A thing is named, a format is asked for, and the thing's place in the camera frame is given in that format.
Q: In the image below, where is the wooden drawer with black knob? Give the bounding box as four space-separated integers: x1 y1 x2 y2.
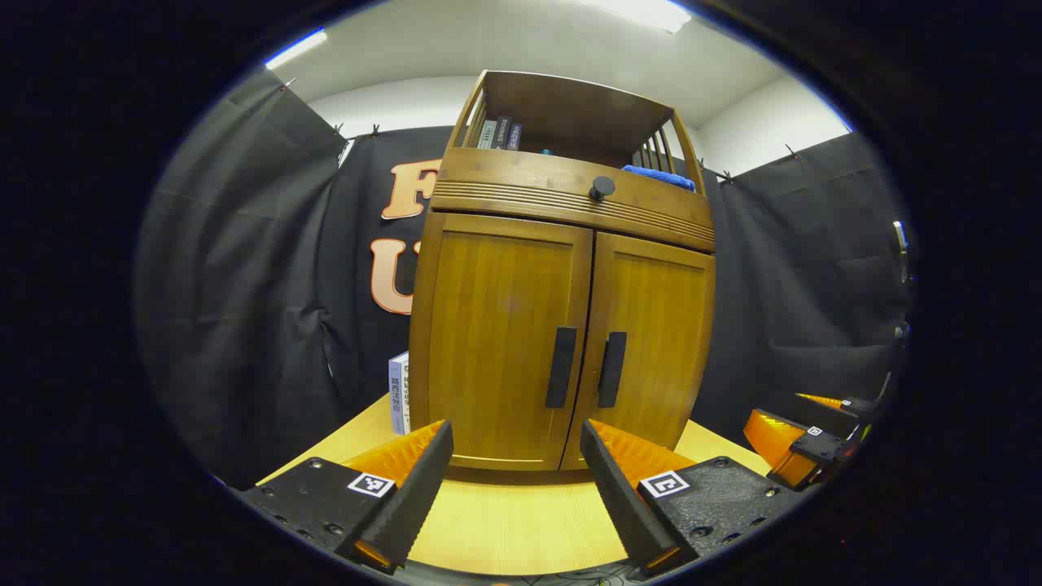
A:
431 148 717 251

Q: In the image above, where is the black backdrop cloth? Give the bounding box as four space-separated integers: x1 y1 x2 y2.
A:
134 69 917 489

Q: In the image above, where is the blue folded towel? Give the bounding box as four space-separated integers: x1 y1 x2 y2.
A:
623 165 697 193

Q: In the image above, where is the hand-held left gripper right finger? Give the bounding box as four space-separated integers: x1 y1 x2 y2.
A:
580 418 807 577

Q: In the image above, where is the tangle of floor cables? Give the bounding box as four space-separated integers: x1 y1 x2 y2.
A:
521 570 624 585

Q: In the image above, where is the wooden shoe cabinet door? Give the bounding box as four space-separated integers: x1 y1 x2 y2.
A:
562 230 717 473
409 212 595 473

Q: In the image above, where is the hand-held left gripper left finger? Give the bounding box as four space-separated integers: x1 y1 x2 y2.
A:
236 419 455 575

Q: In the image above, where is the wooden double-door shoe cabinet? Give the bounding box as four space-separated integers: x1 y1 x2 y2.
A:
407 69 717 474

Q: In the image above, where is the pale blue upright book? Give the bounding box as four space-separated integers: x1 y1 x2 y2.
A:
388 352 412 436

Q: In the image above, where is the ceiling light strip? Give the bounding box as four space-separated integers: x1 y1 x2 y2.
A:
586 0 693 33
265 28 328 70

